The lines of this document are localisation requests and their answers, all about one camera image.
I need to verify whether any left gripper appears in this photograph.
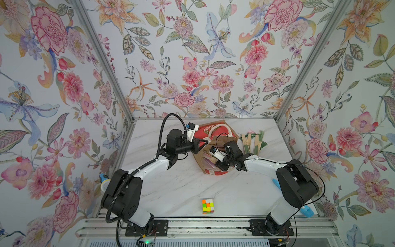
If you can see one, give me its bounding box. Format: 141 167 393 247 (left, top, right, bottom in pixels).
174 138 208 155

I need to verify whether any green folding fan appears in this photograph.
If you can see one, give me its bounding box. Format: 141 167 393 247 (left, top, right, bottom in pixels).
241 134 250 153
256 130 268 154

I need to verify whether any red burlap tote bag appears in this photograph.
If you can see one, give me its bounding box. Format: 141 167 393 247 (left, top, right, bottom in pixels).
193 120 239 176

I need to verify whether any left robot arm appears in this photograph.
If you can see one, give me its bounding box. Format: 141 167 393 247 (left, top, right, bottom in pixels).
101 123 208 232

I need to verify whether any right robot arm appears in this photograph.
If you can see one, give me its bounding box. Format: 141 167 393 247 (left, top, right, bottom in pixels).
210 141 319 227

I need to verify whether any blue object right edge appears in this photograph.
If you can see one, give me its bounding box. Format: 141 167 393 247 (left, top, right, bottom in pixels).
272 179 281 190

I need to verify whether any rubik's cube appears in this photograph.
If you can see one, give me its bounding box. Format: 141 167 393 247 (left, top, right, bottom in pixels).
202 199 215 214

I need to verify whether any patterned paper cup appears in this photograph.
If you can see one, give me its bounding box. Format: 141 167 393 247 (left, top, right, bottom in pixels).
99 174 111 192

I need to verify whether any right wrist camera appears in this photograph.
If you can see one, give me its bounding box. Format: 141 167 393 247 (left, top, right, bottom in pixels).
210 146 225 162

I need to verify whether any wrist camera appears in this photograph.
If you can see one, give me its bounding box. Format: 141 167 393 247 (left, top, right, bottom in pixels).
210 146 225 162
186 122 199 143

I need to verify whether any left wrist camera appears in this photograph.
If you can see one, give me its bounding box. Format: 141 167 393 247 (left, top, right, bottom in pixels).
186 122 199 143

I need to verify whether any black corrugated cable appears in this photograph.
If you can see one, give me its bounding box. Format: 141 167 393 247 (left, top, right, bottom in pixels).
104 113 186 247

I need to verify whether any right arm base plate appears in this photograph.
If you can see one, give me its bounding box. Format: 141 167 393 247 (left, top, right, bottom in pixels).
249 219 295 237

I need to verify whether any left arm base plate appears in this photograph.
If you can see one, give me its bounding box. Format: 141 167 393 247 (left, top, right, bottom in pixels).
125 220 169 237

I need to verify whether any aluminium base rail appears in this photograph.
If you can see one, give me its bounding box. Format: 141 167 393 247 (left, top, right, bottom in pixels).
76 217 339 239

